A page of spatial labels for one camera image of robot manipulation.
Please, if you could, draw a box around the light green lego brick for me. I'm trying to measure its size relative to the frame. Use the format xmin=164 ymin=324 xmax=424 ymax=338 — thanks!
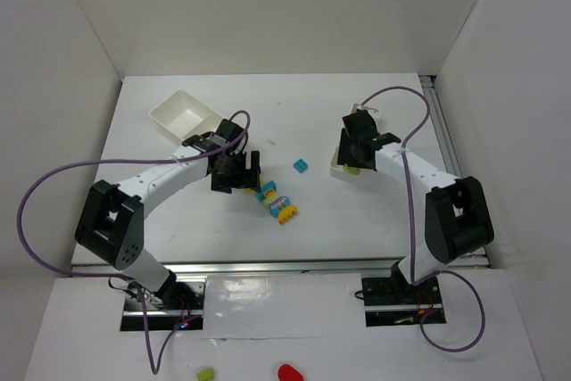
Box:
xmin=343 ymin=165 xmax=361 ymax=176

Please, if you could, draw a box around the teal square lego brick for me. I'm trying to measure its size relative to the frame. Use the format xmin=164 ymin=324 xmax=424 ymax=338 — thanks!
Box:
xmin=293 ymin=159 xmax=309 ymax=173

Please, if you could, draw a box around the teal flower lego brick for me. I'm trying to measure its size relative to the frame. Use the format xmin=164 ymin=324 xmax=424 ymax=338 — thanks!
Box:
xmin=269 ymin=195 xmax=291 ymax=218

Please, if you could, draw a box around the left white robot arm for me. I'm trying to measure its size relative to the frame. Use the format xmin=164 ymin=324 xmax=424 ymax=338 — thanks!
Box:
xmin=75 ymin=120 xmax=261 ymax=307

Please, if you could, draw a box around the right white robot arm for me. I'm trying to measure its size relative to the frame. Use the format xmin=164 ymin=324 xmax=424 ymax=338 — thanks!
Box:
xmin=337 ymin=110 xmax=494 ymax=305

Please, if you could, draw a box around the teal and green lego stack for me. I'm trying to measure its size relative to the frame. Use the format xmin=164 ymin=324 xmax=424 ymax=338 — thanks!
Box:
xmin=256 ymin=180 xmax=278 ymax=208

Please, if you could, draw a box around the right white divided container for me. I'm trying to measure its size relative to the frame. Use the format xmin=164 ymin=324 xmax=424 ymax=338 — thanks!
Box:
xmin=329 ymin=104 xmax=381 ymax=182

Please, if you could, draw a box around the white divided container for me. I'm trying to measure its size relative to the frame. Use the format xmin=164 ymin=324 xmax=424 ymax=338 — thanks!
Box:
xmin=329 ymin=104 xmax=381 ymax=182
xmin=149 ymin=90 xmax=223 ymax=141

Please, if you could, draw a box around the left white divided container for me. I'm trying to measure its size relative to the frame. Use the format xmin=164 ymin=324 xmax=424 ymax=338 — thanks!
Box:
xmin=149 ymin=90 xmax=223 ymax=141

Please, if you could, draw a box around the red round piece foreground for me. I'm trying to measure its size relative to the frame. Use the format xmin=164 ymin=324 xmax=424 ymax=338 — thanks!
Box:
xmin=277 ymin=364 xmax=304 ymax=381

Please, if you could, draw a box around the green lego on foreground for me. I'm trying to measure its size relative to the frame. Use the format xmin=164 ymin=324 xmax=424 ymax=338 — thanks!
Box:
xmin=196 ymin=368 xmax=215 ymax=381

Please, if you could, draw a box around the aluminium rail front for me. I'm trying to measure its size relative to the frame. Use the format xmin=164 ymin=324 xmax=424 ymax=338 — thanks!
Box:
xmin=70 ymin=256 xmax=402 ymax=286

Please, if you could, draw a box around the aluminium rail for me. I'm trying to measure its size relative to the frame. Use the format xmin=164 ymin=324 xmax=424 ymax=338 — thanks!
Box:
xmin=70 ymin=256 xmax=402 ymax=286
xmin=419 ymin=76 xmax=494 ymax=264

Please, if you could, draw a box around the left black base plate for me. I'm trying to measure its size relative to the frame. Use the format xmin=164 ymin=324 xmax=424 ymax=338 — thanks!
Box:
xmin=119 ymin=277 xmax=206 ymax=332

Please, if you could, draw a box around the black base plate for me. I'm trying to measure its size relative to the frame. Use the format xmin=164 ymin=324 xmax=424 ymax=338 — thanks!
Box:
xmin=119 ymin=277 xmax=206 ymax=332
xmin=354 ymin=277 xmax=446 ymax=327

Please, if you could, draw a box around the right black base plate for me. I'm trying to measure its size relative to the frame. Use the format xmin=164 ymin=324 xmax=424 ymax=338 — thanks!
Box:
xmin=354 ymin=277 xmax=446 ymax=327

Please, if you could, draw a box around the aluminium rail right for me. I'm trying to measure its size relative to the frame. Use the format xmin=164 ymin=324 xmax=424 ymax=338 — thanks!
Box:
xmin=419 ymin=76 xmax=494 ymax=264

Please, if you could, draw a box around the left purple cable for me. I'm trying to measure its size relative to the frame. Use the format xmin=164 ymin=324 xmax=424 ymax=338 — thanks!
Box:
xmin=16 ymin=109 xmax=251 ymax=375

